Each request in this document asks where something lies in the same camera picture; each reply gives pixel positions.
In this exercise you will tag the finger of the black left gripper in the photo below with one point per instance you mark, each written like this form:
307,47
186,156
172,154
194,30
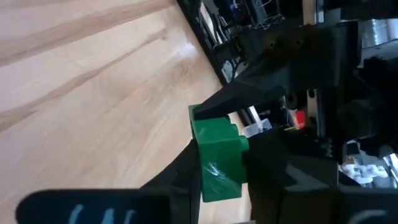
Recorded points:
242,98

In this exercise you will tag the black aluminium table frame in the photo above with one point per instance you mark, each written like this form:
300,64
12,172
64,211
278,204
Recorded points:
192,18

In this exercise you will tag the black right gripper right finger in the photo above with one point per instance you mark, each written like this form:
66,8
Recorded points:
270,193

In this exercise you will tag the small green toy block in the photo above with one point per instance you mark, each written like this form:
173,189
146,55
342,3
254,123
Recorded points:
220,161

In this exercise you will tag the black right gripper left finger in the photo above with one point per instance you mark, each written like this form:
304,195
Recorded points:
174,202

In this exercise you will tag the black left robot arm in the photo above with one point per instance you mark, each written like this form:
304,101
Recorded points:
367,118

